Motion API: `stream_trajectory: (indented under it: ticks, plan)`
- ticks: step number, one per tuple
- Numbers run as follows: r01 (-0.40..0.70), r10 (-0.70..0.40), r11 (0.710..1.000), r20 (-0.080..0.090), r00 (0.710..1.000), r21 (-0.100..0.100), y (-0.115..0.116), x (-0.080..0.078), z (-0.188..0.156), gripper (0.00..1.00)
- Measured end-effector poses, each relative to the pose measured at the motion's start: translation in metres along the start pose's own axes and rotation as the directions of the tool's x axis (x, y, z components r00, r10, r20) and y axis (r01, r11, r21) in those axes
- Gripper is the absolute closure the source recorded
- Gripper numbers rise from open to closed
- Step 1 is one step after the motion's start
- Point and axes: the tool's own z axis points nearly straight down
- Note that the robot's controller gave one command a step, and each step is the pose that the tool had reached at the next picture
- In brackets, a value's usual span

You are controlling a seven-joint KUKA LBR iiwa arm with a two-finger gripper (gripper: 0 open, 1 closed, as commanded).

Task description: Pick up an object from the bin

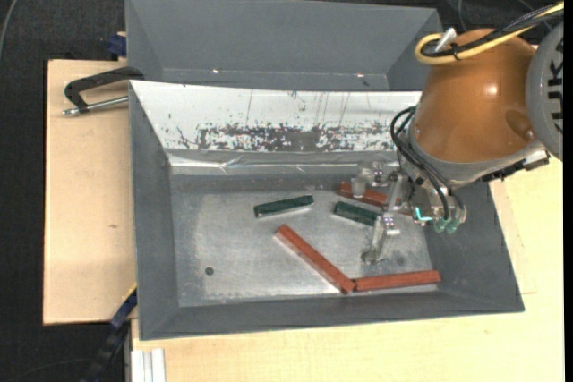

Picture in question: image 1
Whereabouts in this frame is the dark green flat block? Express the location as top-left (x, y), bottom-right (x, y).
top-left (332, 200), bottom-right (381, 227)
top-left (253, 194), bottom-right (315, 219)

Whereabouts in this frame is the pale wood flat board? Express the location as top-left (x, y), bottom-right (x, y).
top-left (42, 57), bottom-right (138, 326)

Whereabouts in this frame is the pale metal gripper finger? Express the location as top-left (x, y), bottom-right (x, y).
top-left (361, 213), bottom-right (402, 262)
top-left (350, 162), bottom-right (389, 199)

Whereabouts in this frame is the red-brown flat block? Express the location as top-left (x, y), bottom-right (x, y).
top-left (273, 223), bottom-right (356, 295)
top-left (337, 182), bottom-right (391, 209)
top-left (353, 269), bottom-right (442, 293)

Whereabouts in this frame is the grey metal bin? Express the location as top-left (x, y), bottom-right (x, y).
top-left (124, 0), bottom-right (526, 341)

